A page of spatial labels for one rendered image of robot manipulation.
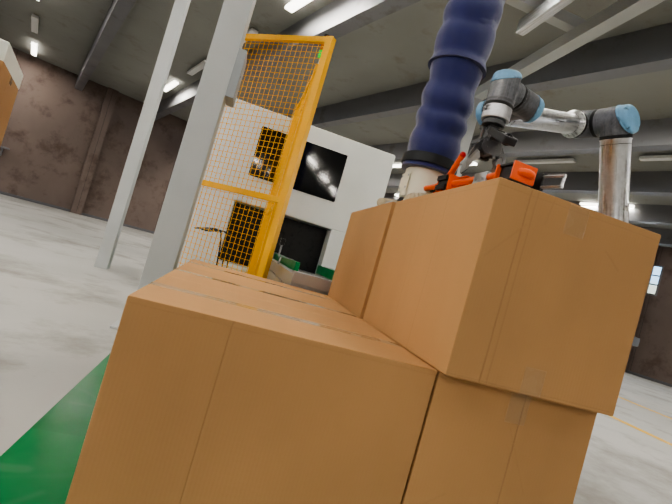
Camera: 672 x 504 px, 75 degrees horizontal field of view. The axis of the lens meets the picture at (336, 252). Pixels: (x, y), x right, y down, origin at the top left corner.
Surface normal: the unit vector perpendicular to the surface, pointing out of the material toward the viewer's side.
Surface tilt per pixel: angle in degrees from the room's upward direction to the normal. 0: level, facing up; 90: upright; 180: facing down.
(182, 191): 90
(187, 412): 90
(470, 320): 90
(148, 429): 90
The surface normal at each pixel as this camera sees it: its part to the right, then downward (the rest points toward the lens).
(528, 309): 0.21, 0.03
